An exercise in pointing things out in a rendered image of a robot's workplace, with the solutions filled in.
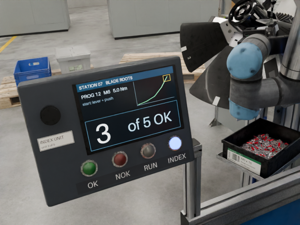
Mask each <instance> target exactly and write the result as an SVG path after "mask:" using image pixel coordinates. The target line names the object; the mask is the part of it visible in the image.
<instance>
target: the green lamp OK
mask: <svg viewBox="0 0 300 225"><path fill-rule="evenodd" d="M80 170H81V173H82V174H83V175H84V176H87V177H90V176H93V175H94V174H95V173H96V172H97V170H98V166H97V163H96V162H95V161H94V160H91V159H89V160H86V161H84V162H83V163H82V164H81V167H80Z"/></svg>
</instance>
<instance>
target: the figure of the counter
mask: <svg viewBox="0 0 300 225"><path fill-rule="evenodd" d="M84 125H85V129H86V134H87V139H88V143H89V148H90V152H94V151H97V150H101V149H105V148H109V147H112V146H116V145H119V144H121V140H120V135H119V130H118V126H117V119H116V115H115V114H113V115H109V116H105V117H100V118H96V119H92V120H88V121H84Z"/></svg>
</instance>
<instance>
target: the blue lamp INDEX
mask: <svg viewBox="0 0 300 225"><path fill-rule="evenodd" d="M167 145H168V148H169V149H170V150H174V151H175V150H178V149H179V148H180V147H181V145H182V140H181V138H180V137H179V136H177V135H173V136H171V137H170V138H169V139H168V142H167Z"/></svg>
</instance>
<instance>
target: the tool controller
mask: <svg viewBox="0 0 300 225"><path fill-rule="evenodd" d="M17 92H18V96H19V99H20V103H21V108H22V112H23V115H24V119H25V123H26V127H27V130H28V134H29V139H30V143H31V146H32V150H33V154H34V158H35V162H36V165H37V170H38V174H39V178H40V181H41V185H42V189H43V193H44V197H45V200H46V205H47V206H48V207H52V206H55V205H58V204H62V203H65V202H68V201H70V200H74V199H77V198H80V197H83V196H86V195H90V194H92V193H95V192H99V191H102V190H105V189H108V188H111V187H114V186H117V185H120V184H123V183H126V182H129V181H132V180H136V179H139V178H142V177H145V176H148V175H151V174H154V173H157V172H160V171H164V170H167V169H170V168H173V167H176V166H179V165H182V164H185V163H188V162H191V161H194V159H195V157H194V150H193V144H192V135H191V129H190V122H189V115H188V107H187V100H186V94H185V87H184V81H183V72H182V66H181V59H180V57H179V56H166V57H156V58H148V59H143V60H138V61H133V62H126V63H121V64H116V65H110V66H105V67H99V68H94V69H89V70H84V71H77V72H72V73H66V74H61V75H55V76H50V77H45V78H39V79H33V80H28V81H23V82H20V83H19V84H18V86H17ZM113 114H115V115H116V119H117V126H118V130H119V135H120V140H121V144H119V145H116V146H112V147H109V148H105V149H101V150H97V151H94V152H90V148H89V143H88V138H87V134H86V129H85V125H84V121H88V120H92V119H96V118H100V117H105V116H109V115H113ZM173 135H177V136H179V137H180V138H181V140H182V145H181V147H180V148H179V149H178V150H175V151H174V150H170V149H169V148H168V145H167V142H168V139H169V138H170V137H171V136H173ZM146 143H152V144H153V145H154V146H155V148H156V152H155V155H154V156H153V157H152V158H149V159H147V158H144V157H142V156H141V153H140V150H141V147H142V146H143V145H144V144H146ZM117 151H123V152H125V153H126V154H127V157H128V161H127V163H126V164H125V165H124V166H123V167H116V166H114V165H113V164H112V161H111V159H112V156H113V154H114V153H115V152H117ZM89 159H91V160H94V161H95V162H96V163H97V166H98V170H97V172H96V173H95V174H94V175H93V176H90V177H87V176H84V175H83V174H82V173H81V170H80V167H81V164H82V163H83V162H84V161H86V160H89Z"/></svg>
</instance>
